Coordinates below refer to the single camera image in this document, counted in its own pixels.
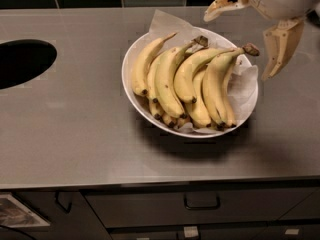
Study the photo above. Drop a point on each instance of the banana behind rightmost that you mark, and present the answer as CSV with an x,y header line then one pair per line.
x,y
231,119

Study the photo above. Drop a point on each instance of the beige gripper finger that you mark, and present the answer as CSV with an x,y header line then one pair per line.
x,y
217,7
281,41

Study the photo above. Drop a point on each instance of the black cabinet door handle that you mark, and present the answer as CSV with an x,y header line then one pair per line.
x,y
64,201

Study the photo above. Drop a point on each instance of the white paper liner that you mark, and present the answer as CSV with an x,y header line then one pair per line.
x,y
243,85

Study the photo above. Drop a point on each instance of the black drawer handle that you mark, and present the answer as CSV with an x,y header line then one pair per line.
x,y
194,202

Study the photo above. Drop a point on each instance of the grey cabinet door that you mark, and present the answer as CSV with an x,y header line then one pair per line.
x,y
80,224

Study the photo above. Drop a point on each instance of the picture on lower left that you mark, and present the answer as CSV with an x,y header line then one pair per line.
x,y
15,214

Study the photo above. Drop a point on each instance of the dark round counter opening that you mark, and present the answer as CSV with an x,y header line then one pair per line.
x,y
24,60

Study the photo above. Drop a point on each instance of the grey drawer front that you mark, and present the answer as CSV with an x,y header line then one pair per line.
x,y
166,209

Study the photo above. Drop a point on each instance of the banana behind large front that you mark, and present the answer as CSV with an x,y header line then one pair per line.
x,y
151,80

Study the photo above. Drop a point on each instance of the small bottom banana tips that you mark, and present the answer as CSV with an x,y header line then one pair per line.
x,y
159,114

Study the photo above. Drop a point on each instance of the large front yellow banana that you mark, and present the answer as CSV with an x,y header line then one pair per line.
x,y
170,60

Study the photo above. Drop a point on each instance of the lower drawer with labels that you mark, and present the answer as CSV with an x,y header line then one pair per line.
x,y
226,232

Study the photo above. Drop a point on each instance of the white oval bowl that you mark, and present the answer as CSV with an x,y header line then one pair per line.
x,y
141,103

